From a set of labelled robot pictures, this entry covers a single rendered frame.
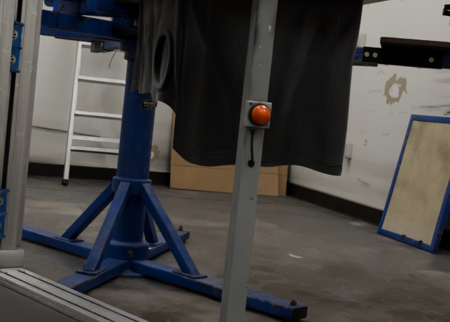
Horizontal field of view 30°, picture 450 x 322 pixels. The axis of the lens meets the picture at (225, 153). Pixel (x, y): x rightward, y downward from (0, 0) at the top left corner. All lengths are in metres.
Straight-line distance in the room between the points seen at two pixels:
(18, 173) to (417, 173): 3.67
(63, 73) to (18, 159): 4.95
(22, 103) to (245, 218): 0.47
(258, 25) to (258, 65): 0.08
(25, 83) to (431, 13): 3.95
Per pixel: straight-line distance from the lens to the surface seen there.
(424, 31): 5.29
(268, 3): 1.63
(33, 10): 1.55
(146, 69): 2.19
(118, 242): 3.22
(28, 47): 1.54
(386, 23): 5.74
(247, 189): 1.62
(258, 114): 1.58
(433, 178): 4.83
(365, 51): 3.06
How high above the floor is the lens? 0.65
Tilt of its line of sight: 3 degrees down
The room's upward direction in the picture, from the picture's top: 6 degrees clockwise
